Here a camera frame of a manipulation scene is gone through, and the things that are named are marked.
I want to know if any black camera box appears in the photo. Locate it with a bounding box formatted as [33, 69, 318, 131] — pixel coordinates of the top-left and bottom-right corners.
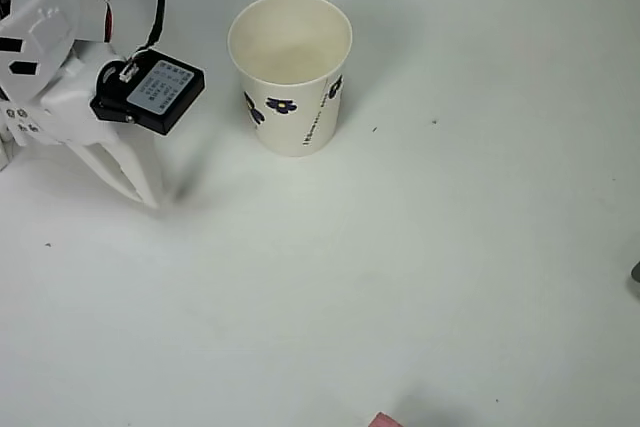
[89, 48, 207, 138]

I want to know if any pink object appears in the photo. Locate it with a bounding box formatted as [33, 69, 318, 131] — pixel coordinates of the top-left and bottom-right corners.
[368, 411, 404, 427]

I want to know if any flower-print paper cup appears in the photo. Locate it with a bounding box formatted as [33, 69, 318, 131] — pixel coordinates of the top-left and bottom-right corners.
[227, 0, 354, 159]

